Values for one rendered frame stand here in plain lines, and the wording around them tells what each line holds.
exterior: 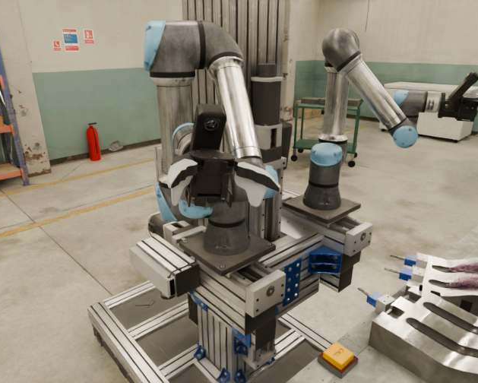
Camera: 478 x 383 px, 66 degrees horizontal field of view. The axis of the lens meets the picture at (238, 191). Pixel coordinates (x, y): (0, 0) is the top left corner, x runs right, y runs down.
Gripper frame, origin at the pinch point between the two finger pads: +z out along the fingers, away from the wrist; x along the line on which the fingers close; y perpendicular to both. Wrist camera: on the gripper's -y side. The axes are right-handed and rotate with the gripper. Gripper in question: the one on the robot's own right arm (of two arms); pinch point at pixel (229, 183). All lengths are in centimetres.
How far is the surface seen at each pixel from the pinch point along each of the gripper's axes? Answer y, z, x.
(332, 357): 57, -22, -42
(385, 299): 51, -38, -69
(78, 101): 71, -544, 81
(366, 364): 59, -21, -53
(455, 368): 48, -7, -66
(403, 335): 49, -20, -61
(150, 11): -69, -610, -18
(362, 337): 58, -30, -58
